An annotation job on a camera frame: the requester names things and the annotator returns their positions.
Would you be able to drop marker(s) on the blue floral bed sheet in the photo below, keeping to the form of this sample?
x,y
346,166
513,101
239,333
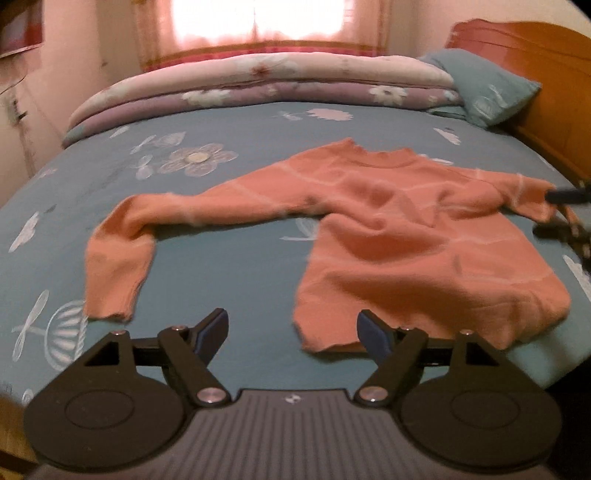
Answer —
x,y
207,267

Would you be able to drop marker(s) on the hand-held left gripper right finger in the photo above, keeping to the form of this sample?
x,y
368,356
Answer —
x,y
371,337

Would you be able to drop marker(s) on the orange knit sweater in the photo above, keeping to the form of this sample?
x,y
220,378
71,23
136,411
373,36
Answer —
x,y
392,221

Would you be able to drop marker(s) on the wooden headboard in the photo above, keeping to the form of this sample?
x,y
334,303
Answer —
x,y
554,69

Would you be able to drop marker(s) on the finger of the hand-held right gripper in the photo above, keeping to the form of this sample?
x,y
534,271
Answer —
x,y
554,228
568,194

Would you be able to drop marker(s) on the blue printed pillow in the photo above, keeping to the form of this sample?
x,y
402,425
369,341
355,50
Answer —
x,y
480,87

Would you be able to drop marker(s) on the folded pink floral quilt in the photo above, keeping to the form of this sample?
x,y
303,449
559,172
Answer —
x,y
277,78

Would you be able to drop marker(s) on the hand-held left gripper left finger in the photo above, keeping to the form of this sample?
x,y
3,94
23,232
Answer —
x,y
214,328

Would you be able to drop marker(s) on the wall television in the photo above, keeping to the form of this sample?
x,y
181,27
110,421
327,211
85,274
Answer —
x,y
18,27

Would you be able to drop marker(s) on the pink window curtain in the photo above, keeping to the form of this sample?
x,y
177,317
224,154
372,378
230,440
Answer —
x,y
277,50

